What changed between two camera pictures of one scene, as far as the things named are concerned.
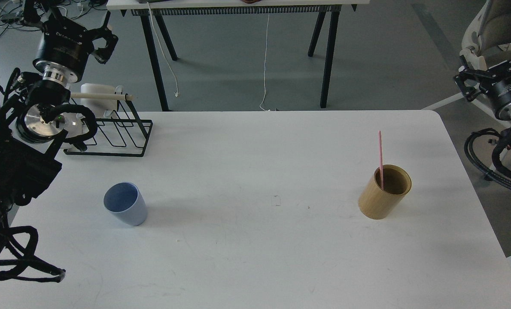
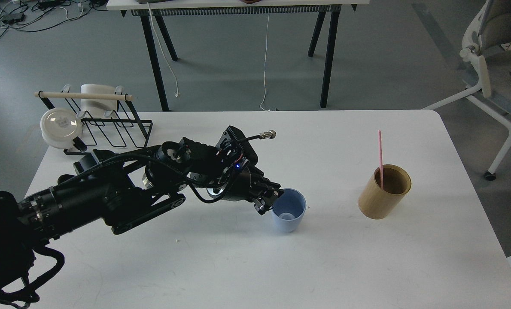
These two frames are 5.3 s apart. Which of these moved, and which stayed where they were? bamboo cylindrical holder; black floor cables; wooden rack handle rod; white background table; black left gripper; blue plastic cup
Moved: blue plastic cup; black left gripper
Stayed: bamboo cylindrical holder; wooden rack handle rod; white background table; black floor cables
